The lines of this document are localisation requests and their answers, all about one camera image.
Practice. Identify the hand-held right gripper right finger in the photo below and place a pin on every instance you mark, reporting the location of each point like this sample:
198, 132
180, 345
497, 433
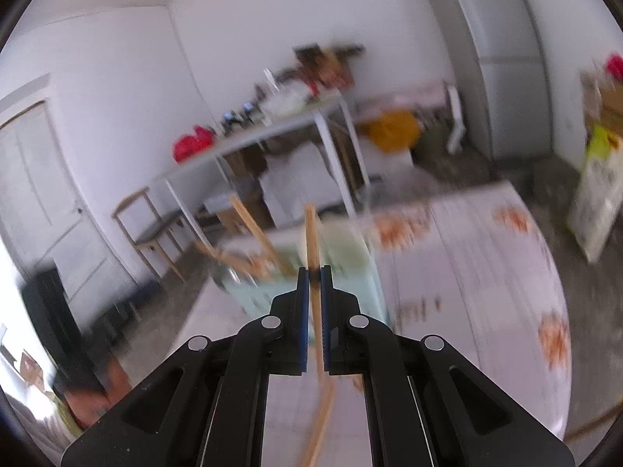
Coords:
325, 331

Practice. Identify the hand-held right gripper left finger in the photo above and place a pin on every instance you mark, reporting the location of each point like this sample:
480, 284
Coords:
304, 321

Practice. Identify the mint green utensil holder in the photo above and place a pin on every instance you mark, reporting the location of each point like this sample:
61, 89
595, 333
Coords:
350, 262

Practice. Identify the wooden chopstick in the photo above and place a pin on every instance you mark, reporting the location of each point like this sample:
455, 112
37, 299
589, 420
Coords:
311, 238
253, 228

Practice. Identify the person's orange green clothing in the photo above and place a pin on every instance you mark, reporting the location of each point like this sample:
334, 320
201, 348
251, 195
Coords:
92, 399

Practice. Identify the white door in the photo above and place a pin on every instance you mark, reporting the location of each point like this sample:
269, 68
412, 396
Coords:
44, 194

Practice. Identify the wooden chair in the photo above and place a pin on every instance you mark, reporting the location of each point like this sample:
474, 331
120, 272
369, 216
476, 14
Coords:
146, 233

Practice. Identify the white woven sack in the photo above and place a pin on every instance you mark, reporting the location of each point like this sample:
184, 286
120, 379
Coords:
301, 180

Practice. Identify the floral tablecloth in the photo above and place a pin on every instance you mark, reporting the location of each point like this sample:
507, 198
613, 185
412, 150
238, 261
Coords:
462, 277

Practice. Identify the white desk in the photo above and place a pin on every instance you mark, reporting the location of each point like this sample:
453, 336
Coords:
272, 131

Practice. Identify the red plastic bag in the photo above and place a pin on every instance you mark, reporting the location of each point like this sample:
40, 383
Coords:
194, 145

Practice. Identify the yellow bag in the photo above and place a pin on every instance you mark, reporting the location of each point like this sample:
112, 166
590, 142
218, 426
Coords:
394, 131

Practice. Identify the white plastic bag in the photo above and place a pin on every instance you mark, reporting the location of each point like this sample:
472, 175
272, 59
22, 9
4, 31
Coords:
287, 99

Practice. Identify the clutter of small desk things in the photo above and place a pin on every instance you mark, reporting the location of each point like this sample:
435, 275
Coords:
321, 70

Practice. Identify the printed white sack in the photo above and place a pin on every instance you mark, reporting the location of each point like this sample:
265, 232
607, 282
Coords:
596, 194

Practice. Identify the grey refrigerator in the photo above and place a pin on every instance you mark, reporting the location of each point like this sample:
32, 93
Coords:
491, 58

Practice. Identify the open cardboard box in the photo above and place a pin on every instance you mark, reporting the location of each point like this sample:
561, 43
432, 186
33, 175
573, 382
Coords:
603, 97

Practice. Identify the small red bag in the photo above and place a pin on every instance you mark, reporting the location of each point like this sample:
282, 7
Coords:
615, 64

